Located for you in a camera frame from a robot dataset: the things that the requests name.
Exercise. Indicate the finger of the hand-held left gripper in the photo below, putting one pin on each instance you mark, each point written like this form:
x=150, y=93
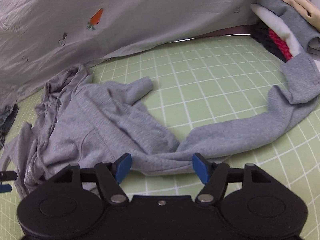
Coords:
x=5, y=188
x=7, y=175

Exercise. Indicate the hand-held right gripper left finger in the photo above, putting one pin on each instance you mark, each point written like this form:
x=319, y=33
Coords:
x=123, y=167

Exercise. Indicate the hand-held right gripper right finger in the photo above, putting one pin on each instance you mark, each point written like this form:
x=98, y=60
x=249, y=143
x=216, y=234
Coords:
x=201, y=168

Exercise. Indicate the grey hoodie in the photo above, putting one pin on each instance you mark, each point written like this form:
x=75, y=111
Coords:
x=107, y=125

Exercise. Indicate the dark denim cloth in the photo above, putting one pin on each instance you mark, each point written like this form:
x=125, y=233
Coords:
x=7, y=120

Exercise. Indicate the green grid mat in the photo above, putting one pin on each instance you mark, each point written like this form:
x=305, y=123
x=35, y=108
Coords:
x=212, y=80

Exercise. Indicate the black garment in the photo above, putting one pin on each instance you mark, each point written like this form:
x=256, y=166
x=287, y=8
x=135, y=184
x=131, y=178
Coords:
x=260, y=36

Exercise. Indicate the red knit garment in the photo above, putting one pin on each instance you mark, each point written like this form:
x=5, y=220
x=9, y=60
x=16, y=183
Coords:
x=277, y=42

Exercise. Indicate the grey carrot print sheet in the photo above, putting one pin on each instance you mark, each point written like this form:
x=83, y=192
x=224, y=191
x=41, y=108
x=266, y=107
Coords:
x=137, y=12

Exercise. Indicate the dark grey folded garment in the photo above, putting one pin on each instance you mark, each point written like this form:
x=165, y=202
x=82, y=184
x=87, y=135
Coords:
x=287, y=15

